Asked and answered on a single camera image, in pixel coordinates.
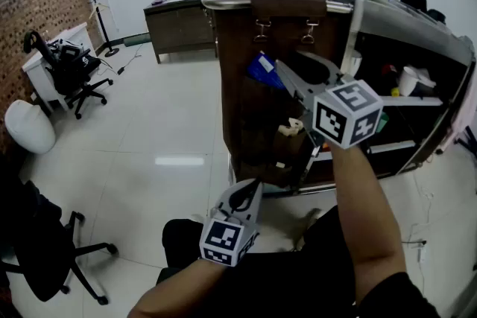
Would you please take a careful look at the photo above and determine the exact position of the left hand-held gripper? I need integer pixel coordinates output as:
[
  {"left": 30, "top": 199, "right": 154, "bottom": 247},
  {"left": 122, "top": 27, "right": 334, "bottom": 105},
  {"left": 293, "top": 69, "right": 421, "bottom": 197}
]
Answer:
[{"left": 199, "top": 177, "right": 265, "bottom": 268}]

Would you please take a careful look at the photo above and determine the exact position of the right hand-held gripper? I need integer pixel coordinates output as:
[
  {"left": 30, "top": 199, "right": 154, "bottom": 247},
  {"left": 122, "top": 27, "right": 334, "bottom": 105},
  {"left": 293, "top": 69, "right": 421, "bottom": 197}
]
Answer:
[{"left": 274, "top": 50, "right": 385, "bottom": 150}]

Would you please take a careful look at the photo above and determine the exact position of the blue packet item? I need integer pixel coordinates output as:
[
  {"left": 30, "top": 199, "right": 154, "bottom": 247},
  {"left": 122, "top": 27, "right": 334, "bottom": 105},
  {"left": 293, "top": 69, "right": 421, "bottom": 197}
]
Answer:
[{"left": 245, "top": 51, "right": 287, "bottom": 91}]

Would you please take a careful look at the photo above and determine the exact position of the brown fabric cart pocket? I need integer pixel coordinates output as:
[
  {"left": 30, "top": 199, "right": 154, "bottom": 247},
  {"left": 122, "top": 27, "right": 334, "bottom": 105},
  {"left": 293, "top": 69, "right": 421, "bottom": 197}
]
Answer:
[{"left": 204, "top": 0, "right": 352, "bottom": 195}]

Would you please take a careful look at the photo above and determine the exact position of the person's left forearm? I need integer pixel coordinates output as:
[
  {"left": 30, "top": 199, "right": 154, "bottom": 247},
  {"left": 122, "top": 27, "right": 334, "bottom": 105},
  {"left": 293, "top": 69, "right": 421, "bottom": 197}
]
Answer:
[{"left": 127, "top": 258, "right": 229, "bottom": 318}]

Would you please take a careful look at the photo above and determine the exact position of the person's right forearm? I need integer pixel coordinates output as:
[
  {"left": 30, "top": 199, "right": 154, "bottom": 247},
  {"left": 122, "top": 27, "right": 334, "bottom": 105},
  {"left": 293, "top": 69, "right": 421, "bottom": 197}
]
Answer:
[{"left": 330, "top": 141, "right": 408, "bottom": 307}]

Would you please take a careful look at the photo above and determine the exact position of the beige small item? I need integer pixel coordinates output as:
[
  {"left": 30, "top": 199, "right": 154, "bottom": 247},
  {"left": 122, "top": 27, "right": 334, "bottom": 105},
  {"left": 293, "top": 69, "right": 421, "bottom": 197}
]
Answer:
[{"left": 277, "top": 117, "right": 305, "bottom": 137}]

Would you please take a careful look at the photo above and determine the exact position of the metal service cart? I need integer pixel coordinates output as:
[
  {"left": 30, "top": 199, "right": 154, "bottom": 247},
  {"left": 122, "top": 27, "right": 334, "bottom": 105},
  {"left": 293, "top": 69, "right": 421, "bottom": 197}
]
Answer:
[{"left": 200, "top": 0, "right": 477, "bottom": 197}]

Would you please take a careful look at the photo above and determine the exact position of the white plastic container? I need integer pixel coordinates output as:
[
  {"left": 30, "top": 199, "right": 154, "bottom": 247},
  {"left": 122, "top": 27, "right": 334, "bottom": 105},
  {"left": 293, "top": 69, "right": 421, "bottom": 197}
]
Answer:
[{"left": 350, "top": 49, "right": 363, "bottom": 76}]

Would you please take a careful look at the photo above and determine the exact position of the green small object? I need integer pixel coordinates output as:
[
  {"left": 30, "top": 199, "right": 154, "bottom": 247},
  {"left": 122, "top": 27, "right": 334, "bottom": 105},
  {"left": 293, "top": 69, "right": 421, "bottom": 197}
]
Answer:
[{"left": 375, "top": 111, "right": 391, "bottom": 134}]

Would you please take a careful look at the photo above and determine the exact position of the person's black clothing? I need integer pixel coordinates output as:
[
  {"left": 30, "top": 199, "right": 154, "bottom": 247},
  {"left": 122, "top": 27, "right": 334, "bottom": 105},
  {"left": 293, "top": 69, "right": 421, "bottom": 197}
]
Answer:
[{"left": 155, "top": 204, "right": 443, "bottom": 318}]

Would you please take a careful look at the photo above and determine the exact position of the white paper roll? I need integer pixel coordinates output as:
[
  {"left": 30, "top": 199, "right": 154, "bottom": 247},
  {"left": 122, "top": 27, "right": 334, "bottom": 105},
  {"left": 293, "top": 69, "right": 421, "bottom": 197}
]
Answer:
[{"left": 397, "top": 65, "right": 437, "bottom": 97}]

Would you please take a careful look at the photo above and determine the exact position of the brown wooden cabinet desk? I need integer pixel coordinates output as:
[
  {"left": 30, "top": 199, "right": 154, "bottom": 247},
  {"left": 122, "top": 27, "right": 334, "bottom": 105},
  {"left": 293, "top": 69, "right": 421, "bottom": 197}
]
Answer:
[{"left": 142, "top": 0, "right": 219, "bottom": 65}]

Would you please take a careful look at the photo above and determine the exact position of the black tripod stand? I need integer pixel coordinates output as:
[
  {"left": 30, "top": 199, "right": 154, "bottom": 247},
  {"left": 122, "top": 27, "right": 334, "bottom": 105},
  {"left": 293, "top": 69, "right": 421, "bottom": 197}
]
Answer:
[{"left": 455, "top": 125, "right": 477, "bottom": 154}]

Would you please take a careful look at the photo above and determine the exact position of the dark green mat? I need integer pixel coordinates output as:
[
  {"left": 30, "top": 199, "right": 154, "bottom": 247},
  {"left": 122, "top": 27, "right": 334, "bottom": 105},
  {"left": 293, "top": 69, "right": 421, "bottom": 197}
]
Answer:
[{"left": 123, "top": 34, "right": 151, "bottom": 48}]

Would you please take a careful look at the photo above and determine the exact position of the black office chair with devices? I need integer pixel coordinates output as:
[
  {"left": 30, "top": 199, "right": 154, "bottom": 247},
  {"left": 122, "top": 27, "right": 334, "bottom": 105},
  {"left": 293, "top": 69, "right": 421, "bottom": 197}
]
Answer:
[{"left": 23, "top": 29, "right": 115, "bottom": 121}]

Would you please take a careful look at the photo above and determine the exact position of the black coat rack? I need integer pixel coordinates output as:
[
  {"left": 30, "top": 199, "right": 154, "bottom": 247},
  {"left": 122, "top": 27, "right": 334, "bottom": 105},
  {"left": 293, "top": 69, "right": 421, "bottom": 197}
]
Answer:
[{"left": 78, "top": 0, "right": 121, "bottom": 58}]

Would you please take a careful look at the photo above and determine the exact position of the white clothes hanger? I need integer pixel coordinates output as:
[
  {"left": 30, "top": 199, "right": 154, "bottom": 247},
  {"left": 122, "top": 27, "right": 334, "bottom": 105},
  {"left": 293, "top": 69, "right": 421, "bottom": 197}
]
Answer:
[{"left": 88, "top": 2, "right": 111, "bottom": 21}]

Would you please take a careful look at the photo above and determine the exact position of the white desk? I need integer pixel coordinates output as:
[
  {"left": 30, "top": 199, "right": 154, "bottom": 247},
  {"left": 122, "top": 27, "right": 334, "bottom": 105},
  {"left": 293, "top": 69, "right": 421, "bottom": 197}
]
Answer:
[{"left": 21, "top": 22, "right": 99, "bottom": 113}]

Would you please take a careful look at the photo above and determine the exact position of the metal strap clip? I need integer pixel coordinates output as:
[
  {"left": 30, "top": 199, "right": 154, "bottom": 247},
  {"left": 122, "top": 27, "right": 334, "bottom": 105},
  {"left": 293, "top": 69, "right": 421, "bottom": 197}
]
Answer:
[
  {"left": 253, "top": 19, "right": 272, "bottom": 43},
  {"left": 300, "top": 19, "right": 320, "bottom": 45}
]

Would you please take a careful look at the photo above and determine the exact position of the black floor cable with adapter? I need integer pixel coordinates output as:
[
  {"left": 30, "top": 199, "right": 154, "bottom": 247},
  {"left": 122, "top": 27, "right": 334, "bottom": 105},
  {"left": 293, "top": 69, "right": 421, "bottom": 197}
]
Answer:
[{"left": 116, "top": 43, "right": 143, "bottom": 77}]

